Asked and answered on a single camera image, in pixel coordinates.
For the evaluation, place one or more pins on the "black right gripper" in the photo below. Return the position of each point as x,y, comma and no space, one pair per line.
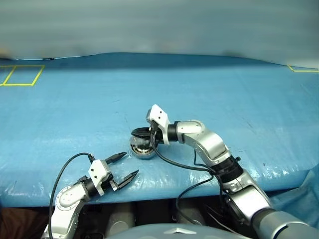
156,137

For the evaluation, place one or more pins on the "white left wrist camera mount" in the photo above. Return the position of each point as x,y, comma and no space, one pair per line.
98,171

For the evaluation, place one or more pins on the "grey rounded cylinder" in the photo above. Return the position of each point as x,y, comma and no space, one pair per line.
119,219
190,211

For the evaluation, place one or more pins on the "grey-blue robot torso shell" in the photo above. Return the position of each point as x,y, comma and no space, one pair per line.
162,233

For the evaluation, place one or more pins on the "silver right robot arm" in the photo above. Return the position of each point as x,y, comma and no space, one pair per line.
207,142

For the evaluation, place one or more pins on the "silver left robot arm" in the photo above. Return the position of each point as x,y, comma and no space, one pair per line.
67,199

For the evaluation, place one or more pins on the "blue plastic table cover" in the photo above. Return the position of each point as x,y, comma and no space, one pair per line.
74,112

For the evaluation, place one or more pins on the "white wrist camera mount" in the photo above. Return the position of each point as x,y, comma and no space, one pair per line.
98,171
159,114

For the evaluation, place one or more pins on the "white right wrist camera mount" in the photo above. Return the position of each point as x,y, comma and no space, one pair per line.
159,114

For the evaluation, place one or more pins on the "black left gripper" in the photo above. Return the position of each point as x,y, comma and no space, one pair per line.
112,184

